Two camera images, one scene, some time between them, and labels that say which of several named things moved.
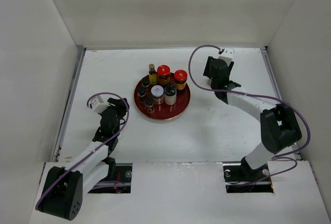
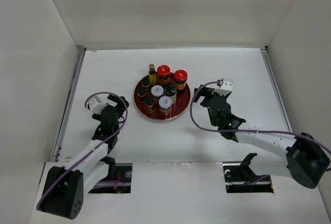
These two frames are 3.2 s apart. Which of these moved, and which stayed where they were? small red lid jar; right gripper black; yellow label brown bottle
Moved: right gripper black
Stayed: yellow label brown bottle; small red lid jar
